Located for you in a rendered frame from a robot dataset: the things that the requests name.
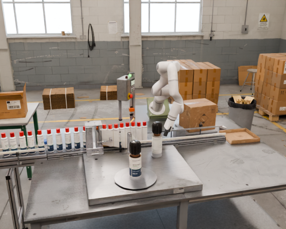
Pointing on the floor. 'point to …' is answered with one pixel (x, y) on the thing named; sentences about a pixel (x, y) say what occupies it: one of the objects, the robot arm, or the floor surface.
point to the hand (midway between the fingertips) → (165, 133)
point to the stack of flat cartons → (58, 98)
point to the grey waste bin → (242, 116)
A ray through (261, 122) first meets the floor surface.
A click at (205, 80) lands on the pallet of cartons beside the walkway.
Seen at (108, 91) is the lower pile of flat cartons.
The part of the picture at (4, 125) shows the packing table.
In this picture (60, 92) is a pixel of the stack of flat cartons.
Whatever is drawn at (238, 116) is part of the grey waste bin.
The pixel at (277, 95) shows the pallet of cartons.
